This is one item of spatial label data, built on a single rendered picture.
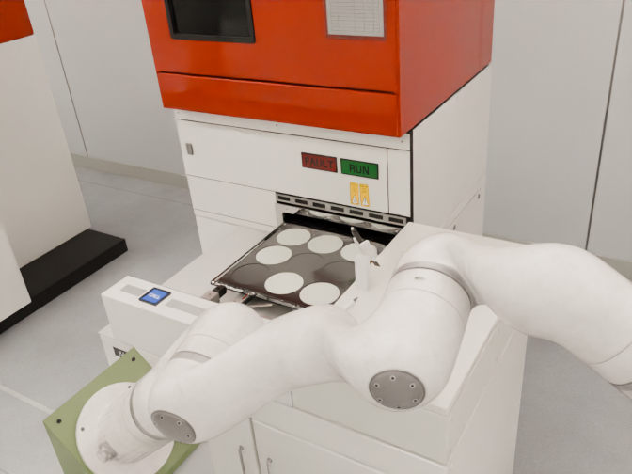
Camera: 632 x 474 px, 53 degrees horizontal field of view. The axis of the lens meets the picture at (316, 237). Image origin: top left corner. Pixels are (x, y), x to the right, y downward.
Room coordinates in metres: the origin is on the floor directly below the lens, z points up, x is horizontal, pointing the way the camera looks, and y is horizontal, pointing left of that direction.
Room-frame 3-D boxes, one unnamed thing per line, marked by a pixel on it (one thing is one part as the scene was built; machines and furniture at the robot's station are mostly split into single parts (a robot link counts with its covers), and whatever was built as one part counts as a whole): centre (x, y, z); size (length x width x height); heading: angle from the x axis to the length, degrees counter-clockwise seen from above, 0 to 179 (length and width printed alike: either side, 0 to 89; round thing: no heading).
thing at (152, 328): (1.20, 0.29, 0.89); 0.55 x 0.09 x 0.14; 57
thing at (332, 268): (1.47, 0.03, 0.90); 0.34 x 0.34 x 0.01; 57
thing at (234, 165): (1.76, 0.07, 1.02); 0.82 x 0.03 x 0.40; 57
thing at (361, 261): (1.24, -0.11, 1.03); 0.06 x 0.04 x 0.13; 147
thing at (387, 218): (1.65, -0.07, 0.96); 0.44 x 0.01 x 0.02; 57
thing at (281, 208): (1.65, -0.07, 0.89); 0.44 x 0.02 x 0.10; 57
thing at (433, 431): (1.17, -0.23, 0.89); 0.62 x 0.35 x 0.14; 147
